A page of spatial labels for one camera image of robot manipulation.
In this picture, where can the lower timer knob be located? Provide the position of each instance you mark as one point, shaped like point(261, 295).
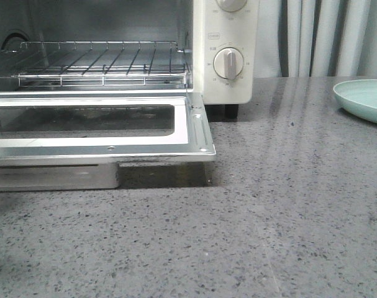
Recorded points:
point(228, 63)

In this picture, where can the black oven foot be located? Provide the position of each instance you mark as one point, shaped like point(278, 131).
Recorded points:
point(231, 111)

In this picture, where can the metal wire oven rack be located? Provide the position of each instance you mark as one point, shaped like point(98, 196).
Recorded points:
point(84, 65)

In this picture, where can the grey curtain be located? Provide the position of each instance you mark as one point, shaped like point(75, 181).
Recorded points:
point(316, 38)

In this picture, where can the teal plate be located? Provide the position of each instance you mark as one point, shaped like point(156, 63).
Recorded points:
point(358, 97)

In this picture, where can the white toaster oven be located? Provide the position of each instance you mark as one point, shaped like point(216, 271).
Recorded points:
point(201, 27)

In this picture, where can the upper temperature knob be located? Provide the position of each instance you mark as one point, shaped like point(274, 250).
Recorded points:
point(231, 5)

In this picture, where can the oven glass door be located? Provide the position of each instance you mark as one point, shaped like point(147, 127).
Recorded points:
point(56, 140)

